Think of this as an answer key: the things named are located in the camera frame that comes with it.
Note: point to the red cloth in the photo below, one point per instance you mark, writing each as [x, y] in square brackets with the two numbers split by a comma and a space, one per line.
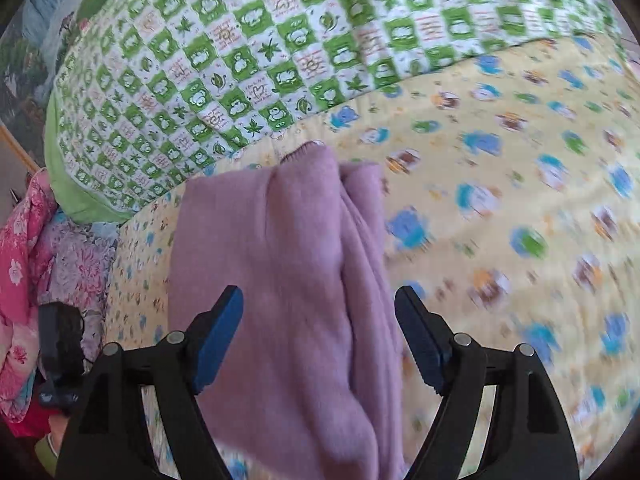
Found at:
[25, 425]

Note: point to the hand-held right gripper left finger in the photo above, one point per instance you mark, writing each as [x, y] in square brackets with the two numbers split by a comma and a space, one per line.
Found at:
[220, 335]

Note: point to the purple knitted sweater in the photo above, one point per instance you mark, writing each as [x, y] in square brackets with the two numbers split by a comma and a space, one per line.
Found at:
[280, 260]

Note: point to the pink floral blanket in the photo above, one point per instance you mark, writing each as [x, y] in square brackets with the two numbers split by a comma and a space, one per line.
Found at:
[25, 260]

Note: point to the lilac floral blanket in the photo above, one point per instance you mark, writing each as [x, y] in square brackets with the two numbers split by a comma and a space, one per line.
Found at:
[80, 260]

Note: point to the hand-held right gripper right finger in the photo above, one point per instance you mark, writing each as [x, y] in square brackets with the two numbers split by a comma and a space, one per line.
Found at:
[422, 335]

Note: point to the green checkered quilt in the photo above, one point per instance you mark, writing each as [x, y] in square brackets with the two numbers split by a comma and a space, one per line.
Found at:
[250, 60]

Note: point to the wooden frame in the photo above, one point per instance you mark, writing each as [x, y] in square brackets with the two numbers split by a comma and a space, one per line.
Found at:
[20, 149]

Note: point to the landscape wall painting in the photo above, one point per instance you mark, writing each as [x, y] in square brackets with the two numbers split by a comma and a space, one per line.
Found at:
[35, 45]

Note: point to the yellow cartoon bed sheet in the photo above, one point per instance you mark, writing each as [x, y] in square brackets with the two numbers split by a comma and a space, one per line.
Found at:
[500, 185]

